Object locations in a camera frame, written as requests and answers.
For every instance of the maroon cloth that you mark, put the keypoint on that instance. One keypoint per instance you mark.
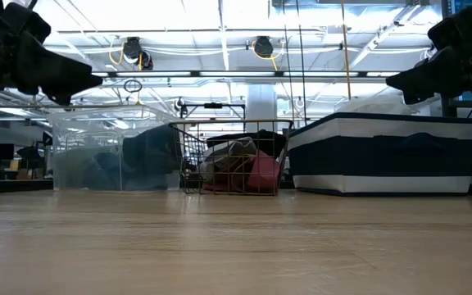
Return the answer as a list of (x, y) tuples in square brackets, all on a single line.
[(266, 174)]

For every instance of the black office chair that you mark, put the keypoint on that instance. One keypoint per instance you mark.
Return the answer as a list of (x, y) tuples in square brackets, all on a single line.
[(30, 153)]

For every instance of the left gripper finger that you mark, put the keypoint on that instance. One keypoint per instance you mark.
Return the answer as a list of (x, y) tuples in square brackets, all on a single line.
[(47, 69)]

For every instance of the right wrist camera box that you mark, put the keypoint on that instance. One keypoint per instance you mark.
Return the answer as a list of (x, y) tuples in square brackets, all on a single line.
[(457, 28)]

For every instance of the small black cloth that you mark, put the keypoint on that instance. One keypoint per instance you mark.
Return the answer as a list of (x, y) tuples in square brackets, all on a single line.
[(269, 141)]

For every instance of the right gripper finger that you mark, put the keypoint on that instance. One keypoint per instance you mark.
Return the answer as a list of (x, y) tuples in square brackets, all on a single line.
[(437, 75)]

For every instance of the light grey cloth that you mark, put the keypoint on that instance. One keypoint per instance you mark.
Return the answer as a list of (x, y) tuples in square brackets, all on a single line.
[(232, 153)]

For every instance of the clear plastic bin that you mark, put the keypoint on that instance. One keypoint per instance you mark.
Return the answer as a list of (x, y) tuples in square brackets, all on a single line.
[(88, 135)]

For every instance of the black metal bar stand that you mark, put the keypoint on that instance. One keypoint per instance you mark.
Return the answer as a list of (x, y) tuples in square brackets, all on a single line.
[(213, 105)]

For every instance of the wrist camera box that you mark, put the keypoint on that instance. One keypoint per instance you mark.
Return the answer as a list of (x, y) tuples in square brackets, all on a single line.
[(457, 28), (27, 22)]

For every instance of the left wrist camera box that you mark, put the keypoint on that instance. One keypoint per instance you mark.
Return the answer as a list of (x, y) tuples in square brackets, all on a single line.
[(27, 22)]

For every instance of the teal blue cloth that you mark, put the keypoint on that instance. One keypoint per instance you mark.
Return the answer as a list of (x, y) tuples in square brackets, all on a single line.
[(101, 174)]

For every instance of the navy fabric storage bin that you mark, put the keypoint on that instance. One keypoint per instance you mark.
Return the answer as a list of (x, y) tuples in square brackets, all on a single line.
[(383, 155)]

